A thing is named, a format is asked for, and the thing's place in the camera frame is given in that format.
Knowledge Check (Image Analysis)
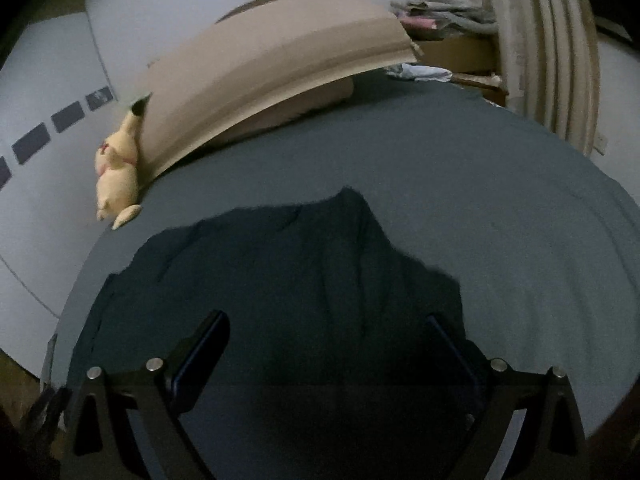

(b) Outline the dark navy puffer jacket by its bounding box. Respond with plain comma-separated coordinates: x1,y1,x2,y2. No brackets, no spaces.
67,188,465,388

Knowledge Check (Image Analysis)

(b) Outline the pile of folded clothes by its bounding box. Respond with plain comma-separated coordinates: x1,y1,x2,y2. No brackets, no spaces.
390,0,498,48

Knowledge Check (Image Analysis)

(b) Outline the grey-blue bed sheet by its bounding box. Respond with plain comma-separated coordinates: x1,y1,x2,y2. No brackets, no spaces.
46,71,640,480

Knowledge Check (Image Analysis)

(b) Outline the yellow Pikachu plush toy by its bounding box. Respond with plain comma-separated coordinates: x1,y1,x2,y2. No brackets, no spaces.
94,93,151,231

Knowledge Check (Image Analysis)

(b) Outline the wooden bedside cabinet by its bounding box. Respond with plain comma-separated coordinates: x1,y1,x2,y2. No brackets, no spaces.
414,36,508,107

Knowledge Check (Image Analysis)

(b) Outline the beige pleated curtain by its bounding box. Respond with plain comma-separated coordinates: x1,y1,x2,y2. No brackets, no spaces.
490,0,600,156

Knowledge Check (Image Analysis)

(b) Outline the beige padded headboard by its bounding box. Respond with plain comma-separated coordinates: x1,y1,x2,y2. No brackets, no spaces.
138,0,416,184

